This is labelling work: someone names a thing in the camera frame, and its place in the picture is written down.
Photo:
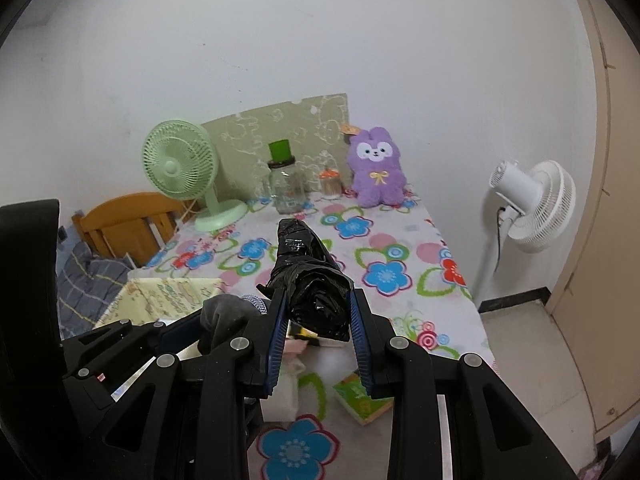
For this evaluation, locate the green patterned board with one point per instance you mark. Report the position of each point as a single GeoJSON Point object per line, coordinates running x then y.
{"type": "Point", "coordinates": [250, 135]}

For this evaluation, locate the green desk fan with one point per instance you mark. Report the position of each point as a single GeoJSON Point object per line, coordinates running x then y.
{"type": "Point", "coordinates": [175, 165]}

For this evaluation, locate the green booklet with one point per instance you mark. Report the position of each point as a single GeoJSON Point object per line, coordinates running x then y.
{"type": "Point", "coordinates": [362, 400]}

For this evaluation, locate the black plastic bag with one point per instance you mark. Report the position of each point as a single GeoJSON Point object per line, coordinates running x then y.
{"type": "Point", "coordinates": [312, 285]}

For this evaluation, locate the purple plush rabbit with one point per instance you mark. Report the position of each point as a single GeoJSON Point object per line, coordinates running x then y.
{"type": "Point", "coordinates": [377, 170]}

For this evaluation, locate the grey sock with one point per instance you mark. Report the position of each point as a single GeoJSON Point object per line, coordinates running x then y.
{"type": "Point", "coordinates": [225, 315]}

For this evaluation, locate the cotton swab jar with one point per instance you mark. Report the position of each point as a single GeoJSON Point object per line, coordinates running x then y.
{"type": "Point", "coordinates": [331, 185]}

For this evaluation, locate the white plastic bag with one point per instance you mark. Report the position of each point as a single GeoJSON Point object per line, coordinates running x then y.
{"type": "Point", "coordinates": [287, 390]}

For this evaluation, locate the cream patterned storage box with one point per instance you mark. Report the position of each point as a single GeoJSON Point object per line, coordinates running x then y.
{"type": "Point", "coordinates": [160, 297]}

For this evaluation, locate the glass mug jar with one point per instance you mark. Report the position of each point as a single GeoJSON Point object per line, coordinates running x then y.
{"type": "Point", "coordinates": [286, 190]}

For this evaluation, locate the yellow and black item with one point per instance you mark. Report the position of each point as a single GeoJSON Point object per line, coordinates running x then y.
{"type": "Point", "coordinates": [302, 332]}

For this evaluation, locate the wooden chair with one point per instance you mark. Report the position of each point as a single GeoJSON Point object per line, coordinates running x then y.
{"type": "Point", "coordinates": [125, 225]}

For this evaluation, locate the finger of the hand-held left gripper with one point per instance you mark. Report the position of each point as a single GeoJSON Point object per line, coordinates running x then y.
{"type": "Point", "coordinates": [180, 335]}

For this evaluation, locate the white standing fan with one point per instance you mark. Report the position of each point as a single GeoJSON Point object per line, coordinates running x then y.
{"type": "Point", "coordinates": [540, 205]}

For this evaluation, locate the beige wardrobe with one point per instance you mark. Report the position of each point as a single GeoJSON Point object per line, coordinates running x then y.
{"type": "Point", "coordinates": [610, 210]}

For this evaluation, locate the green plastic cup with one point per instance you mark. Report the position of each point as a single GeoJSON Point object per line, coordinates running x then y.
{"type": "Point", "coordinates": [280, 151]}

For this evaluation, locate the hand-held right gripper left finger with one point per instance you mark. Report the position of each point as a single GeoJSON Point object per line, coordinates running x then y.
{"type": "Point", "coordinates": [277, 345]}

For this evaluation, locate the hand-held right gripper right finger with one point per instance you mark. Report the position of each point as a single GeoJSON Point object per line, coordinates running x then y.
{"type": "Point", "coordinates": [361, 350]}

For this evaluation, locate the blue plaid bedding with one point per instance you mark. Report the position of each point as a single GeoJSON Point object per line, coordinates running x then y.
{"type": "Point", "coordinates": [85, 285]}

